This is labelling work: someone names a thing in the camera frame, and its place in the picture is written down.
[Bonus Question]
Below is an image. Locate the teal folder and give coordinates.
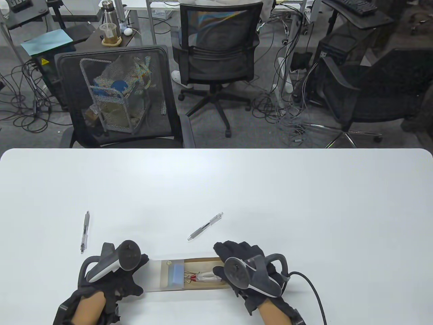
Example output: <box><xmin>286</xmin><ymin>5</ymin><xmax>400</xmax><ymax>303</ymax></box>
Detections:
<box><xmin>21</xmin><ymin>29</ymin><xmax>74</xmax><ymax>56</ymax></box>

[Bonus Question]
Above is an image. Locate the grey hand tracker controller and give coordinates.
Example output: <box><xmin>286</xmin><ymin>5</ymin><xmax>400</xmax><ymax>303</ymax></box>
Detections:
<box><xmin>78</xmin><ymin>240</ymin><xmax>142</xmax><ymax>288</ymax></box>
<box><xmin>224</xmin><ymin>253</ymin><xmax>289</xmax><ymax>298</ymax></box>

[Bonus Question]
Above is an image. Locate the slim grey retractable pen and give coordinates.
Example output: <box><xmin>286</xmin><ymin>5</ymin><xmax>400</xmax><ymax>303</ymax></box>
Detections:
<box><xmin>81</xmin><ymin>211</ymin><xmax>90</xmax><ymax>254</ymax></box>

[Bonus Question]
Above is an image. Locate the person's right hand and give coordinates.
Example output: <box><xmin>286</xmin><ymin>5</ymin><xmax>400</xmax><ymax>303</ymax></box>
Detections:
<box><xmin>212</xmin><ymin>240</ymin><xmax>291</xmax><ymax>315</ymax></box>

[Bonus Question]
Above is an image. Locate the black keyboard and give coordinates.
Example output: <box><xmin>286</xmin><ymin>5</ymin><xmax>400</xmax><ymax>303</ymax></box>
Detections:
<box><xmin>333</xmin><ymin>0</ymin><xmax>378</xmax><ymax>17</ymax></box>

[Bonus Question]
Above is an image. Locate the person's left hand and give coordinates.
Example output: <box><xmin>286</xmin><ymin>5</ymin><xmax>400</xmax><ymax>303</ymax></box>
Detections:
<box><xmin>77</xmin><ymin>242</ymin><xmax>149</xmax><ymax>305</ymax></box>

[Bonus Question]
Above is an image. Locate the tangle of grey floor cables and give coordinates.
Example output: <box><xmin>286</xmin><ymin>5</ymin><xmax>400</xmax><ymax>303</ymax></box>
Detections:
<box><xmin>252</xmin><ymin>91</ymin><xmax>325</xmax><ymax>146</ymax></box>

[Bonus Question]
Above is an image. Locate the dark brown side desk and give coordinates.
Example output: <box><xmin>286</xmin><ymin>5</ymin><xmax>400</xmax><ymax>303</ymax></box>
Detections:
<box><xmin>86</xmin><ymin>25</ymin><xmax>136</xmax><ymax>51</ymax></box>

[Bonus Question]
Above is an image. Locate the black mesh-back chair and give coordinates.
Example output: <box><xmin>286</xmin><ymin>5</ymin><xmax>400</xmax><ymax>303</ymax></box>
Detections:
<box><xmin>55</xmin><ymin>45</ymin><xmax>196</xmax><ymax>149</ymax></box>

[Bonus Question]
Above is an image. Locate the black flat tray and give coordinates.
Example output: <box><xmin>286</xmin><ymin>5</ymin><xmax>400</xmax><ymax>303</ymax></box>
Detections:
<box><xmin>64</xmin><ymin>24</ymin><xmax>95</xmax><ymax>43</ymax></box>

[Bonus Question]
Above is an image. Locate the black keyboard desk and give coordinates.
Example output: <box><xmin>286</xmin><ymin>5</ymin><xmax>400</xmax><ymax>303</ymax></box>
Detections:
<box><xmin>321</xmin><ymin>0</ymin><xmax>396</xmax><ymax>29</ymax></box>

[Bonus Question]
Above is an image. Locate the black swivel office chair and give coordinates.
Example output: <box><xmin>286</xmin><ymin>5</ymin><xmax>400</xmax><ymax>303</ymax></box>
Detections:
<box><xmin>172</xmin><ymin>2</ymin><xmax>261</xmax><ymax>138</ymax></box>

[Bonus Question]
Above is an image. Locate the steel water bottle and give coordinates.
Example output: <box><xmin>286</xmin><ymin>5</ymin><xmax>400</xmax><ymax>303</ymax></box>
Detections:
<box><xmin>101</xmin><ymin>1</ymin><xmax>117</xmax><ymax>27</ymax></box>

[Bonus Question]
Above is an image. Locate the white wire mesh cart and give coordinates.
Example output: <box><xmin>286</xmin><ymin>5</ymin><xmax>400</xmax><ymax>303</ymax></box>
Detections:
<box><xmin>80</xmin><ymin>56</ymin><xmax>158</xmax><ymax>134</ymax></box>

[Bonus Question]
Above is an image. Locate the clear red correction pen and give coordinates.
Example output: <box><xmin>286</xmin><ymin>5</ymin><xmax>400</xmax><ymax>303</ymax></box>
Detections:
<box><xmin>189</xmin><ymin>273</ymin><xmax>222</xmax><ymax>283</ymax></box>

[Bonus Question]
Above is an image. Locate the black stand desk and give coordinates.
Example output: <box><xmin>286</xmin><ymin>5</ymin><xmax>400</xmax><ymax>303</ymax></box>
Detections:
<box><xmin>7</xmin><ymin>0</ymin><xmax>49</xmax><ymax>29</ymax></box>

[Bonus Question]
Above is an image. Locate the person's right forearm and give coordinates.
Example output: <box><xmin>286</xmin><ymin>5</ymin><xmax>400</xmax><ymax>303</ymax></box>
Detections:
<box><xmin>259</xmin><ymin>298</ymin><xmax>295</xmax><ymax>325</ymax></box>

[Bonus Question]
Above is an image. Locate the black chair chrome base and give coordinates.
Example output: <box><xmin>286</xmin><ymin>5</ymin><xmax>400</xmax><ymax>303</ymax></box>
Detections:
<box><xmin>303</xmin><ymin>47</ymin><xmax>433</xmax><ymax>149</ymax></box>

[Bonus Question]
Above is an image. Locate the blue binder clip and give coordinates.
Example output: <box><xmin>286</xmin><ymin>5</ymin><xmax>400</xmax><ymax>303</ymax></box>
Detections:
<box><xmin>171</xmin><ymin>265</ymin><xmax>196</xmax><ymax>285</ymax></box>

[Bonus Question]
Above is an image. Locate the black cabinet yellow label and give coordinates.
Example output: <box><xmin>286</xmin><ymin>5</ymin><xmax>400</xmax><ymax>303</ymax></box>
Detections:
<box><xmin>34</xmin><ymin>54</ymin><xmax>71</xmax><ymax>110</ymax></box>

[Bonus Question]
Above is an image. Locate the beige pull-out pencil case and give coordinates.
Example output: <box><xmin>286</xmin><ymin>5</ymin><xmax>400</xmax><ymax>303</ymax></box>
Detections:
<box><xmin>144</xmin><ymin>257</ymin><xmax>234</xmax><ymax>292</ymax></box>

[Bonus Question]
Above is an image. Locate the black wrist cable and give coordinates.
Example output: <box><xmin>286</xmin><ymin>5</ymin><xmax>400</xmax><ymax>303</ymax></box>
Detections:
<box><xmin>288</xmin><ymin>272</ymin><xmax>328</xmax><ymax>325</ymax></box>

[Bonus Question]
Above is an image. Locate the person's left forearm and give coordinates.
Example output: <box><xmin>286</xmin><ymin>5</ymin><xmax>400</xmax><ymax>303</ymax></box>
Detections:
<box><xmin>52</xmin><ymin>288</ymin><xmax>120</xmax><ymax>325</ymax></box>

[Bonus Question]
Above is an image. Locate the clear grey-grip retractable pen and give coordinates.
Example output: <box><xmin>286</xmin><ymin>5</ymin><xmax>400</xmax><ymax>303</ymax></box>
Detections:
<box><xmin>187</xmin><ymin>212</ymin><xmax>224</xmax><ymax>241</ymax></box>

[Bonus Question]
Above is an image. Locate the clear plastic cup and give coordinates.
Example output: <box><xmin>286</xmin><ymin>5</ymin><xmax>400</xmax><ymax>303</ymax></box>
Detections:
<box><xmin>99</xmin><ymin>23</ymin><xmax>119</xmax><ymax>44</ymax></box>

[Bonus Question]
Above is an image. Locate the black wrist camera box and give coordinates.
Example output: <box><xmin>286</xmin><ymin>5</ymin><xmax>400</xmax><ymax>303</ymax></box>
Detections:
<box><xmin>52</xmin><ymin>300</ymin><xmax>76</xmax><ymax>325</ymax></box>
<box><xmin>288</xmin><ymin>306</ymin><xmax>306</xmax><ymax>325</ymax></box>

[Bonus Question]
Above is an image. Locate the tangle of black floor cables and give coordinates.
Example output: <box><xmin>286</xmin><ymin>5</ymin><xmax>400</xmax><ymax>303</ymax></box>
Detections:
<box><xmin>0</xmin><ymin>58</ymin><xmax>73</xmax><ymax>134</ymax></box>

